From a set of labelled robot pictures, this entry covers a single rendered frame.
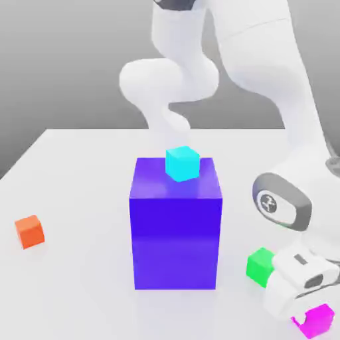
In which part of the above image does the small magenta cube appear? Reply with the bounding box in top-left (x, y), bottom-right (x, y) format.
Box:
top-left (290, 303), bottom-right (336, 340)

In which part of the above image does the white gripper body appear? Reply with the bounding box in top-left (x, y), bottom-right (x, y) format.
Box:
top-left (262, 273), bottom-right (333, 324)

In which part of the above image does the small green cube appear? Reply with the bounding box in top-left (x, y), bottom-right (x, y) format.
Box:
top-left (246, 247), bottom-right (276, 289)

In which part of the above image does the small cyan cube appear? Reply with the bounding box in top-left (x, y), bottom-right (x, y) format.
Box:
top-left (165, 145), bottom-right (201, 183)

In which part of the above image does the large blue box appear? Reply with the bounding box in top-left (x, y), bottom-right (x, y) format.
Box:
top-left (129, 157), bottom-right (223, 291)

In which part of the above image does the small orange cube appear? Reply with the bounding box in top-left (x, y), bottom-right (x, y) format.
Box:
top-left (14, 214), bottom-right (46, 250)

